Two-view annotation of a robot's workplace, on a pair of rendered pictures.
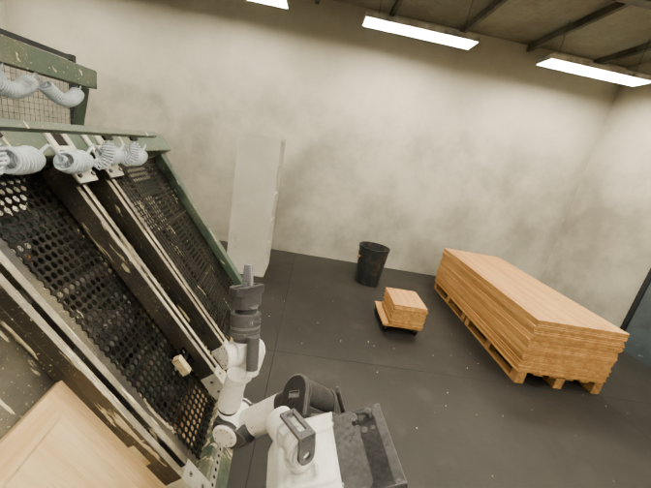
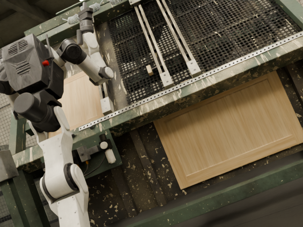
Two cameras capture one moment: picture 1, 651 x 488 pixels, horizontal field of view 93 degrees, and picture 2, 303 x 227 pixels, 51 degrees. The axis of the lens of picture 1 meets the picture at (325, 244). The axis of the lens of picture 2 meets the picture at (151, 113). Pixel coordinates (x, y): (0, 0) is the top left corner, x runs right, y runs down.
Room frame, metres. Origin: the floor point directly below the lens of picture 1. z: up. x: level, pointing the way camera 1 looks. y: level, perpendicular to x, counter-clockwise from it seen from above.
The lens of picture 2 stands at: (1.54, -1.67, 0.62)
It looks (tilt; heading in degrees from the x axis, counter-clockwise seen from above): 5 degrees up; 106
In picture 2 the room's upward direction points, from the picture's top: 22 degrees counter-clockwise
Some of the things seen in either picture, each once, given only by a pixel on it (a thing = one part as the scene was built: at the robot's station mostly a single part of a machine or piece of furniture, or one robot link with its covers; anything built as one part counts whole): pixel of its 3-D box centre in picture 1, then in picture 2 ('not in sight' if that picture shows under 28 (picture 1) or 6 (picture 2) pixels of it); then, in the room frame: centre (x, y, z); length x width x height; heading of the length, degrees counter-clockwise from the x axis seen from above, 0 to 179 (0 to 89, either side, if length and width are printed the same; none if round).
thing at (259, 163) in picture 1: (255, 205); not in sight; (4.69, 1.16, 1.03); 0.60 x 0.58 x 2.05; 5
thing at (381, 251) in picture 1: (370, 263); not in sight; (5.05, -0.81, 0.33); 0.54 x 0.54 x 0.65
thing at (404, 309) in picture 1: (398, 309); not in sight; (3.77, -1.12, 0.20); 0.61 x 0.51 x 0.40; 5
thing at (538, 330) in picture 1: (504, 304); not in sight; (4.20, -2.69, 0.39); 2.46 x 1.04 x 0.78; 5
